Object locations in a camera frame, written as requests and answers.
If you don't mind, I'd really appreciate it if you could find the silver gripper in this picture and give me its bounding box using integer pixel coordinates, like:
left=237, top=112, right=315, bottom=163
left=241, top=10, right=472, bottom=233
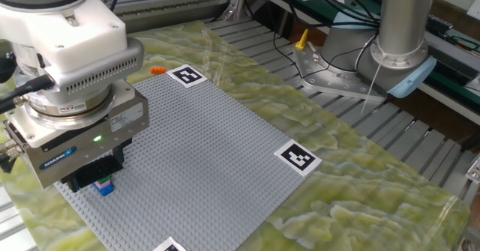
left=3, top=88, right=151, bottom=193

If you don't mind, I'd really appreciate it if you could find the pink Lego brick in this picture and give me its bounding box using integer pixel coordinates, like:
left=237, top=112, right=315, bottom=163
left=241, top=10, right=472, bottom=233
left=93, top=179, right=115, bottom=190

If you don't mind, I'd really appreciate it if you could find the grey Lego baseplate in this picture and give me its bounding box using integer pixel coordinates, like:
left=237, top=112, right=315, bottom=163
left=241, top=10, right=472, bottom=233
left=54, top=72, right=308, bottom=251

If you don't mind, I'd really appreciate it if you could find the black white fiducial marker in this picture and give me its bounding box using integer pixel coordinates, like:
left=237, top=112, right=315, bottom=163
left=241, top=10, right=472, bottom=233
left=151, top=236, right=188, bottom=251
left=273, top=139, right=323, bottom=178
left=166, top=64, right=209, bottom=89

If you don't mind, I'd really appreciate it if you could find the metal robot mounting plate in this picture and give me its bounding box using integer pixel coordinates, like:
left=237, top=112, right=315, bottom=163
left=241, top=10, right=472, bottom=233
left=293, top=43, right=389, bottom=103

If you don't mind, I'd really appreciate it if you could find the yellow plastic tool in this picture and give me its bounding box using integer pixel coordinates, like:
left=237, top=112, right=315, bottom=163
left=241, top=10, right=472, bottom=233
left=295, top=28, right=310, bottom=50

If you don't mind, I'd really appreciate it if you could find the green topped bench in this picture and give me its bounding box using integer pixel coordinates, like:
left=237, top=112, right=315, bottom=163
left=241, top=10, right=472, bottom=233
left=249, top=0, right=480, bottom=127

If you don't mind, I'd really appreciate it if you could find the black electronics box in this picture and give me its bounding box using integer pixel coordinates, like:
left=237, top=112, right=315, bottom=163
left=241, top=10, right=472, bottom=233
left=427, top=13, right=480, bottom=87

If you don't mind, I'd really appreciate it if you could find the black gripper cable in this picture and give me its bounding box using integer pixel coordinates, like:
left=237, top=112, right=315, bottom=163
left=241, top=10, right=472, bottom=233
left=0, top=52, right=56, bottom=114

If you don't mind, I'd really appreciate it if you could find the aluminium upright post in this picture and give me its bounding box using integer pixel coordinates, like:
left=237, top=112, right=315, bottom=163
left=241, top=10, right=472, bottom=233
left=220, top=0, right=251, bottom=22

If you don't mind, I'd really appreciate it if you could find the metal corner bracket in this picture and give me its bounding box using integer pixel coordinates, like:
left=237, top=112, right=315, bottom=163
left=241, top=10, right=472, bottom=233
left=464, top=157, right=480, bottom=184

